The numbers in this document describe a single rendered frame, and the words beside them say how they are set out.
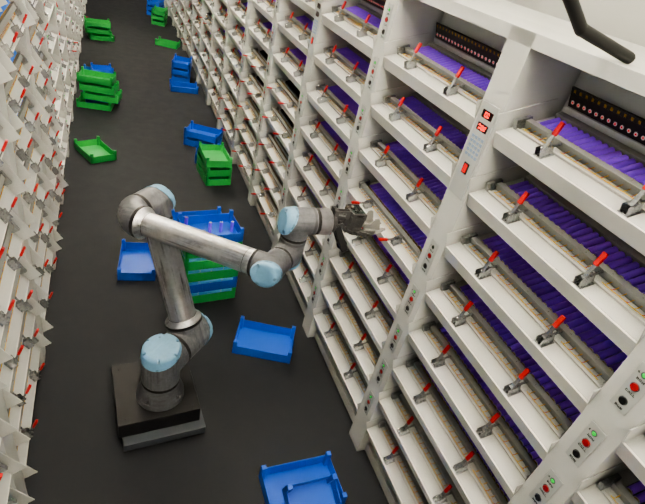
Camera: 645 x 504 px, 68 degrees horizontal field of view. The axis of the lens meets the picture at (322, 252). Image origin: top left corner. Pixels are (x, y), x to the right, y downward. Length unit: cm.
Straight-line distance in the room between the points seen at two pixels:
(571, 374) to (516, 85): 73
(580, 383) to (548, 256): 30
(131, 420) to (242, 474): 49
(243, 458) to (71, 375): 86
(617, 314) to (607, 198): 25
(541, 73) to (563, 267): 51
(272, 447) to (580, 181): 161
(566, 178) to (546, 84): 32
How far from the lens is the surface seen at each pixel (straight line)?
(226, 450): 221
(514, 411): 143
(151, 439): 216
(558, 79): 148
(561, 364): 131
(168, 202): 187
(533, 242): 133
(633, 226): 115
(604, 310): 120
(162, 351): 198
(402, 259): 177
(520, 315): 139
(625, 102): 143
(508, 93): 140
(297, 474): 219
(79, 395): 240
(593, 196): 120
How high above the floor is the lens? 186
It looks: 34 degrees down
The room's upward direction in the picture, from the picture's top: 15 degrees clockwise
